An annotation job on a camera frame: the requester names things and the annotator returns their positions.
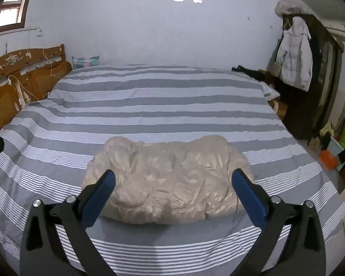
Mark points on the dark wooden wardrobe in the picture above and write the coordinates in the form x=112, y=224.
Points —
x=322, y=72

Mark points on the light blue box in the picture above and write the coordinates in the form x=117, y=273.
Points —
x=335, y=148

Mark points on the clear plastic bag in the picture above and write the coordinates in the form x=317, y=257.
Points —
x=286, y=5

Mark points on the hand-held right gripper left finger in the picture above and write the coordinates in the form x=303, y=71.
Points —
x=99, y=198

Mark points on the white pillow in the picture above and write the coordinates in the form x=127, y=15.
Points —
x=270, y=92

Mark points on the white hanging puffer jacket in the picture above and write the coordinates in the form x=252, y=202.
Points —
x=294, y=57

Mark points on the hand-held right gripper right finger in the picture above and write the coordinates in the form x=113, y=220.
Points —
x=248, y=198

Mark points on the pastel striped pillow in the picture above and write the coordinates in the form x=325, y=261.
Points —
x=85, y=62

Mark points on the orange plastic item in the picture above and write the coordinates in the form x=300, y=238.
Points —
x=328, y=159

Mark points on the beige puffer jacket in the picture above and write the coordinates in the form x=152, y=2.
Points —
x=172, y=175

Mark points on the grey striped bed blanket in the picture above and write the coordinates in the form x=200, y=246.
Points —
x=161, y=103

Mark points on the wooden headboard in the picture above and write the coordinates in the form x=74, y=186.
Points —
x=1, y=103

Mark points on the black cloth item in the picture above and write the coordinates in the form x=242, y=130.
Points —
x=248, y=72

